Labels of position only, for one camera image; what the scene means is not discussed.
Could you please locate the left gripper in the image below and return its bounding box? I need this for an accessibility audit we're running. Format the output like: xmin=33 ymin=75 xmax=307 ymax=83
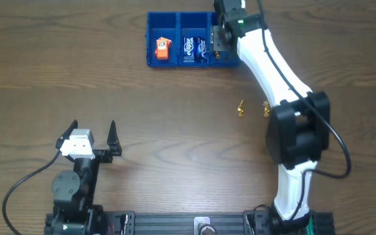
xmin=55 ymin=119 xmax=123 ymax=163

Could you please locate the orange candy box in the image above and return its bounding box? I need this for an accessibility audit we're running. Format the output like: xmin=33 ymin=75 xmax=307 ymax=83
xmin=154 ymin=37 xmax=172 ymax=60

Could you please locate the blue tray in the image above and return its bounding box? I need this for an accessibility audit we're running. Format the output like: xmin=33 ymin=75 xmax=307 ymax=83
xmin=145 ymin=10 xmax=242 ymax=69

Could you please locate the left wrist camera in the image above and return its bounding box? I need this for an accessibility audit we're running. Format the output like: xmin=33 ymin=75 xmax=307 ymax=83
xmin=59 ymin=128 xmax=96 ymax=161

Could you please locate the mounting rail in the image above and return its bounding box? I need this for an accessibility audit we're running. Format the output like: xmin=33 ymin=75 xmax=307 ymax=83
xmin=44 ymin=210 xmax=336 ymax=235

